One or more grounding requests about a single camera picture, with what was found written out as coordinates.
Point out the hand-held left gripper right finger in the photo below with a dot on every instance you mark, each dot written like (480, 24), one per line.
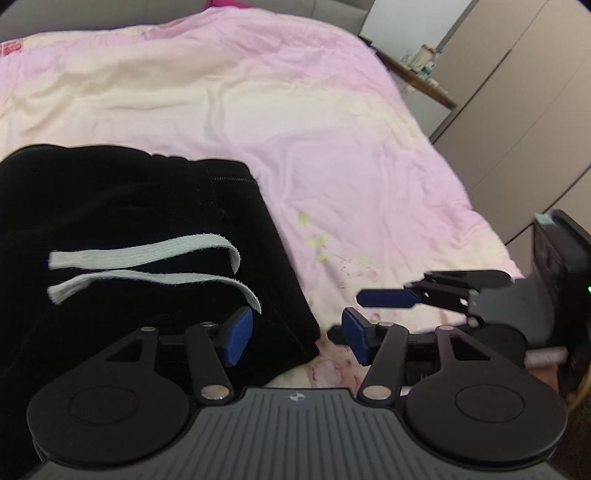
(356, 339)

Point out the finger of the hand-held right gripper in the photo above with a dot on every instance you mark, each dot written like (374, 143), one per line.
(385, 298)

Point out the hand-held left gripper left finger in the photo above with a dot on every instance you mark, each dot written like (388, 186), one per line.
(238, 341)

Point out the black pants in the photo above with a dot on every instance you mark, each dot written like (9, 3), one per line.
(115, 198)

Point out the pink floral blanket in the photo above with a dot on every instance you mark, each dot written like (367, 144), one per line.
(323, 138)

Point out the beige wardrobe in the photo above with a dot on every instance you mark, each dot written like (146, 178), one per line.
(521, 115)

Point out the white nightstand with brown top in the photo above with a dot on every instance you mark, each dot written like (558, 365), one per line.
(429, 88)

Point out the clear bottle with green label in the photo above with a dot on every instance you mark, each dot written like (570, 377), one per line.
(431, 68)

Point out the clear glass cup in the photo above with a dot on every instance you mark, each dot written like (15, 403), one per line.
(407, 57)

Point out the jar with red lid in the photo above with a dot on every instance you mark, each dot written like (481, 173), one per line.
(423, 55)

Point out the magenta pillow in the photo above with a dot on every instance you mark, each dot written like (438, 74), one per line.
(226, 2)

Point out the grey padded headboard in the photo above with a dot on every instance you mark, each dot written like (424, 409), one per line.
(92, 11)

